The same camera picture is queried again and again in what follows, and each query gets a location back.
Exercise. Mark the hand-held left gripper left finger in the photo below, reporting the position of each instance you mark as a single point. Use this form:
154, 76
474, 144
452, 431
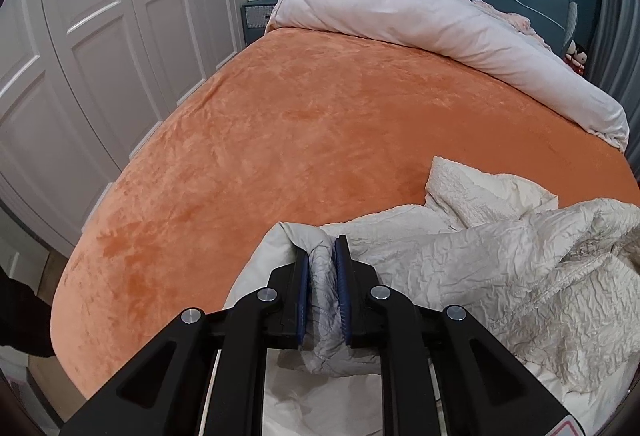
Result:
301, 301

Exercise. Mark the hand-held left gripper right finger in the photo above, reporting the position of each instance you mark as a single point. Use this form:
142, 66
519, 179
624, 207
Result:
343, 296

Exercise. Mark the white puffer jacket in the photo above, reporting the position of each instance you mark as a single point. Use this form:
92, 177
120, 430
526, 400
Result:
475, 276

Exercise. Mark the orange plush bed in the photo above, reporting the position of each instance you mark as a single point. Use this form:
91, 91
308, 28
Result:
300, 126

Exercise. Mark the dark cloth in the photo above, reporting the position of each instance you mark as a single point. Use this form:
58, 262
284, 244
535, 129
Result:
25, 316

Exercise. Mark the white duvet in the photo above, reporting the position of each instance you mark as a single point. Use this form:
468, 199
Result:
425, 26

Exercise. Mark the blue nightstand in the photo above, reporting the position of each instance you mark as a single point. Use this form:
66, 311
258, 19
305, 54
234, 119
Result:
255, 19

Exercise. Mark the white wardrobe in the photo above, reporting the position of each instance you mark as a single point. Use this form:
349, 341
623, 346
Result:
125, 16

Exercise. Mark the plush doll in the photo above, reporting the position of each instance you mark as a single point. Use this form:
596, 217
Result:
575, 54

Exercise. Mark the grey curtain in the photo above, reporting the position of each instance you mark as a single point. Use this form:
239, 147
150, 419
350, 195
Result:
617, 41

